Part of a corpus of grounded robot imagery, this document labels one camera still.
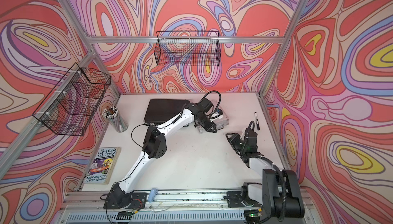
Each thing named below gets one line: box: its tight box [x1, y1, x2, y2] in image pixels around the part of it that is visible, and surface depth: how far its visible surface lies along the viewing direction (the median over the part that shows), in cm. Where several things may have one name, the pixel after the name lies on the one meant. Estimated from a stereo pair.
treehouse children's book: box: [83, 146, 122, 185], surface depth 84 cm
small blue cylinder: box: [147, 188, 159, 203], surface depth 75 cm
